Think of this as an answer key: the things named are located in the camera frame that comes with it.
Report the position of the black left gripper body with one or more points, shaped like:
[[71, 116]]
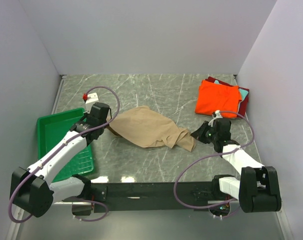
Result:
[[102, 130]]

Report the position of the beige t shirt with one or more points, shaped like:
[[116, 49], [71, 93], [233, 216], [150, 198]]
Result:
[[149, 129]]

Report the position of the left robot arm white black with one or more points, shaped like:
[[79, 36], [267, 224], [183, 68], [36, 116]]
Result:
[[33, 189]]

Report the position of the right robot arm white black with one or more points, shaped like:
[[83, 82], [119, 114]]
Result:
[[258, 189]]

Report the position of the dark red folded t shirt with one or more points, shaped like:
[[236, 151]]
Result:
[[242, 106]]

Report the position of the teal folded t shirt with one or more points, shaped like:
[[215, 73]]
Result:
[[243, 92]]

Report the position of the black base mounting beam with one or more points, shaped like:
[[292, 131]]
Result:
[[137, 196]]

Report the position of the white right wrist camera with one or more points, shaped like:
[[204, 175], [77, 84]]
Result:
[[215, 115]]

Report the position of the orange folded t shirt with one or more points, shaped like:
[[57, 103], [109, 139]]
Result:
[[213, 97]]

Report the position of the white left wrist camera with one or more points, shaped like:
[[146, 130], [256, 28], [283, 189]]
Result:
[[89, 99]]

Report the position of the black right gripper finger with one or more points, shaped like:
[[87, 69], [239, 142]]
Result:
[[202, 128], [198, 136]]

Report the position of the green plastic tray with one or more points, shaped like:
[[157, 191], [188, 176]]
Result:
[[51, 129]]

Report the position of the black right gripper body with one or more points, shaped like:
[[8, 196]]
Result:
[[211, 135]]

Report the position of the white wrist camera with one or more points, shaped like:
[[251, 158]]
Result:
[[215, 115], [89, 99]]

